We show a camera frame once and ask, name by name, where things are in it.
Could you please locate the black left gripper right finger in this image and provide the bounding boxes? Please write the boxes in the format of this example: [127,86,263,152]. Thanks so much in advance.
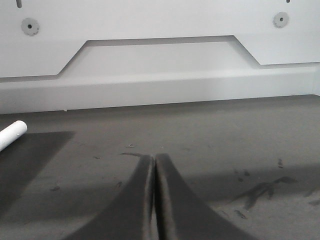
[154,153,254,240]

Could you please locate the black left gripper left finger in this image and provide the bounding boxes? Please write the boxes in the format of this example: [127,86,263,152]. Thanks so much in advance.
[66,155,155,240]

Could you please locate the white pipe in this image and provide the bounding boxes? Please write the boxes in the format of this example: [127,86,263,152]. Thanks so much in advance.
[0,120,28,151]

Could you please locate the white fume hood back baffle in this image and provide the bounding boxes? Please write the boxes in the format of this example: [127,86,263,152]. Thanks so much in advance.
[0,0,320,114]

